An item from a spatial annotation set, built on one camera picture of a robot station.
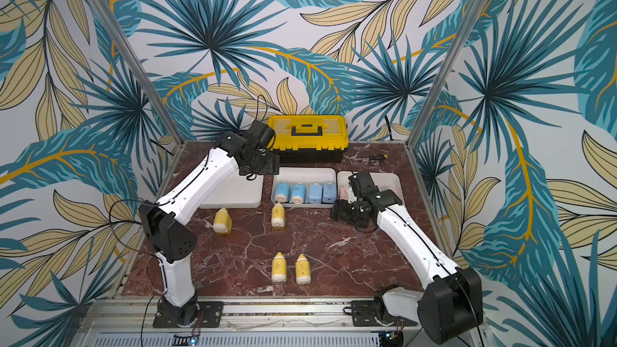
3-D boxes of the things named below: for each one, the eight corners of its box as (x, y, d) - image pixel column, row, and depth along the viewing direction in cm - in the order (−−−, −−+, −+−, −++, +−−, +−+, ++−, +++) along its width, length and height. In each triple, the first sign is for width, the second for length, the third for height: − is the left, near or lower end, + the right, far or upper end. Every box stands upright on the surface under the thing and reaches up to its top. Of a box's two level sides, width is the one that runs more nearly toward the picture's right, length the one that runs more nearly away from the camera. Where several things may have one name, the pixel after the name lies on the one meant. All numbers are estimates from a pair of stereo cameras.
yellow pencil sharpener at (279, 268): (273, 285, 81) (270, 279, 75) (275, 259, 86) (272, 251, 80) (286, 285, 81) (284, 279, 75) (287, 259, 86) (286, 251, 80)
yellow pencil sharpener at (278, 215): (272, 230, 93) (270, 221, 87) (274, 212, 97) (272, 202, 91) (284, 230, 93) (282, 221, 87) (285, 212, 97) (284, 202, 91)
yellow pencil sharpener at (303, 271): (295, 287, 81) (294, 281, 74) (296, 262, 86) (295, 254, 79) (310, 287, 81) (310, 281, 74) (310, 262, 86) (310, 254, 79)
